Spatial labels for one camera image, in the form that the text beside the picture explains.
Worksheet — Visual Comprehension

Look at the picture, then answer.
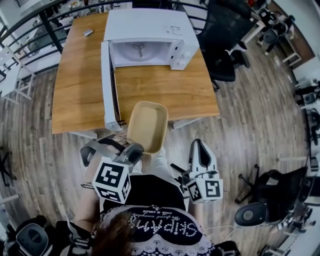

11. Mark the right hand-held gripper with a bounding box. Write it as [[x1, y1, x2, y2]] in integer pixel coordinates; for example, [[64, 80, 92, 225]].
[[186, 139, 225, 205]]

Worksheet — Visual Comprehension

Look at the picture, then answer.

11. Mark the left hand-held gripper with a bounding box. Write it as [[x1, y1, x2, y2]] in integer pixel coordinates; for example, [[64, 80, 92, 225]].
[[79, 133, 145, 205]]

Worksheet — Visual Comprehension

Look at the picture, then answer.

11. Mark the beige rectangular tray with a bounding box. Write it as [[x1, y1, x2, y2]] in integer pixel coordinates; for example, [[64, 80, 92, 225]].
[[126, 100, 169, 155]]

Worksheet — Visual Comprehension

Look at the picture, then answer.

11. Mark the white microwave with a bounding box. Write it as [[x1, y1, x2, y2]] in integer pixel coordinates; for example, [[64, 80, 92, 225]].
[[100, 8, 201, 132]]

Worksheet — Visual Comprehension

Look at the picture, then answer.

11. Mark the person's left forearm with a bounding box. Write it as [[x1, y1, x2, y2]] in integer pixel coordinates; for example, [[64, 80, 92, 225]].
[[74, 161, 105, 227]]

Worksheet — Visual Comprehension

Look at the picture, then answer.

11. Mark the person's right forearm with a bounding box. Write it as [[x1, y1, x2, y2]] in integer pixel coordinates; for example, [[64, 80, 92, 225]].
[[191, 201, 210, 233]]

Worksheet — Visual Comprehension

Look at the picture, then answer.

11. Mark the person's left hand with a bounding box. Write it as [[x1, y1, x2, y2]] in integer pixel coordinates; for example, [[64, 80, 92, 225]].
[[109, 135, 129, 148]]

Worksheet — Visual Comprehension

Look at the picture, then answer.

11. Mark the person in black shirt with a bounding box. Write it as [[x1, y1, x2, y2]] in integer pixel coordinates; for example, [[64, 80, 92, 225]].
[[91, 173, 218, 256]]

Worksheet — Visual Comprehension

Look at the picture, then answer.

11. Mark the black chair grey headrest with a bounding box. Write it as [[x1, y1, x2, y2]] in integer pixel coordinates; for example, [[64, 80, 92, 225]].
[[234, 166, 316, 228], [3, 216, 52, 256]]

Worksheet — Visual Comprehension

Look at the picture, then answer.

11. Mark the black mesh office chair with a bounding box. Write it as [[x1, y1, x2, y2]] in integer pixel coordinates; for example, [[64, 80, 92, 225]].
[[196, 0, 253, 92]]

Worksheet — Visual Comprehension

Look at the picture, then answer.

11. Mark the black chair base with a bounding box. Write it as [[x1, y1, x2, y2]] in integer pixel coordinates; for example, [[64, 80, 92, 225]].
[[0, 147, 17, 187]]

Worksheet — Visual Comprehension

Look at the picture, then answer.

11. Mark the white side table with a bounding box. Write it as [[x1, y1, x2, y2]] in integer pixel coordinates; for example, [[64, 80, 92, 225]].
[[0, 46, 36, 105]]

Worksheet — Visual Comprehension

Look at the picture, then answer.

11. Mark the wooden table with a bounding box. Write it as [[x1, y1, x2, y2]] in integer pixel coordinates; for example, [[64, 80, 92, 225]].
[[0, 0, 210, 60]]

